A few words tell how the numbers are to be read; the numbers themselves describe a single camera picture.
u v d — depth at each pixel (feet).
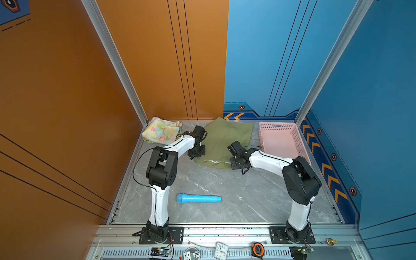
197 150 2.86
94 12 2.33
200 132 2.73
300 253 2.29
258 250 2.20
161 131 3.58
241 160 2.25
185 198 2.66
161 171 1.82
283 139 3.68
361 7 2.28
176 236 2.42
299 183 1.57
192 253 2.08
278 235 2.38
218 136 3.51
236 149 2.47
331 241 2.28
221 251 2.24
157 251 2.33
